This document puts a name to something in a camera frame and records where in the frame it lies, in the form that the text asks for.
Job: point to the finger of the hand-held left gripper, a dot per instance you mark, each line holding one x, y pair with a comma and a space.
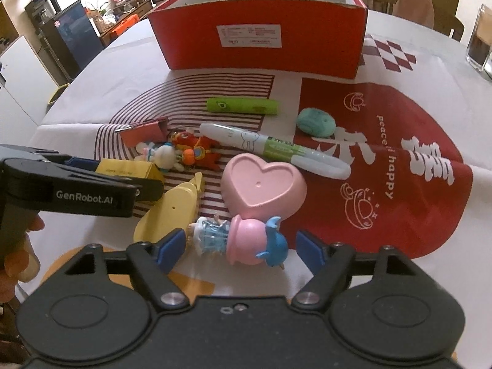
150, 191
82, 162

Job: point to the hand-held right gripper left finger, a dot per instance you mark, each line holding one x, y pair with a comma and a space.
171, 248

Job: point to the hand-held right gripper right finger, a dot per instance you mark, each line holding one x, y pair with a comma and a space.
309, 248

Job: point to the small yellow box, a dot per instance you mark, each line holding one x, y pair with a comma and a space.
127, 169

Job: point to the pink hat doll figure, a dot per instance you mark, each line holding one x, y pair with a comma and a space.
246, 240

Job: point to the large white green pen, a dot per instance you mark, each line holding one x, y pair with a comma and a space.
250, 140

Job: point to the red cardboard box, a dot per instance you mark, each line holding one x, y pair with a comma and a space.
192, 46

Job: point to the person's left hand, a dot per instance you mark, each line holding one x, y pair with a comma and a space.
23, 261

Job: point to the yellow whale-shaped dish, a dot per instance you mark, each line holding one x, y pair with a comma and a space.
173, 207

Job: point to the small red box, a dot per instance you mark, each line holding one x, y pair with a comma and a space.
144, 132

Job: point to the yellow-green bin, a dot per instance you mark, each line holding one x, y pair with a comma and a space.
57, 98

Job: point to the pink heart-shaped dish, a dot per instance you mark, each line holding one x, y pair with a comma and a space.
265, 184

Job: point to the white cabinet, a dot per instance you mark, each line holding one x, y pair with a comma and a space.
23, 80

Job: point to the black mini fridge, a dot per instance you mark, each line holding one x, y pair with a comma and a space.
73, 38

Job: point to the teal oval eraser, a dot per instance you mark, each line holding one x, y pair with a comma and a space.
315, 123

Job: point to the green tube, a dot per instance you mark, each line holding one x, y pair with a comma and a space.
242, 106

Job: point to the orange box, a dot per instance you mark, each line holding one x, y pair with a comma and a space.
125, 23

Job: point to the red white printed tablecloth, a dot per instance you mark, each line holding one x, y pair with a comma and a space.
403, 123

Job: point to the black countertop appliance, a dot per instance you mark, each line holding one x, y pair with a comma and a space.
42, 4

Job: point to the wooden sideboard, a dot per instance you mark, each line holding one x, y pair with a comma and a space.
142, 2

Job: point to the wooden chair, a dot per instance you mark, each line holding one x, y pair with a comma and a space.
386, 0
449, 23

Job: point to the pink cloth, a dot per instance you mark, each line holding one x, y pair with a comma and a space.
417, 5

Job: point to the glass cup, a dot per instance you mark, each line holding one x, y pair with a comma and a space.
478, 42

